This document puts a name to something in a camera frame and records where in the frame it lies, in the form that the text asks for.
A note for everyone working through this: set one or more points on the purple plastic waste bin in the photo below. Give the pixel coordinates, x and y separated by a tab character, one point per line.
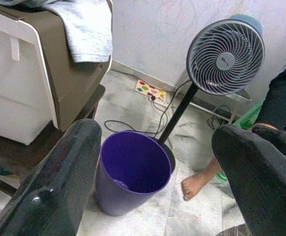
123	201

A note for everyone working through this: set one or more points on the black standing fan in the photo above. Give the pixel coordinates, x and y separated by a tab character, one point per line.
225	56

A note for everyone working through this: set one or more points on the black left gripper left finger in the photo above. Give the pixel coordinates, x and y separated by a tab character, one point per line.
47	184

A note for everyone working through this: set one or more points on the light grey garment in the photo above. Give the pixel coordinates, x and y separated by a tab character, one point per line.
89	29

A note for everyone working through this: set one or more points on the seated person in black shorts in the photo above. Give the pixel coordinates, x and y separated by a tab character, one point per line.
280	98

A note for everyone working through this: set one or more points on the colourful power strip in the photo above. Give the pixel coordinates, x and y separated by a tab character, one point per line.
152	92

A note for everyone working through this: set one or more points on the white and brown printer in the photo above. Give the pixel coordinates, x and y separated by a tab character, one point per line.
22	73

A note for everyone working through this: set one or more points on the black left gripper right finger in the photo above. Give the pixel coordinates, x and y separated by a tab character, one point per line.
268	191

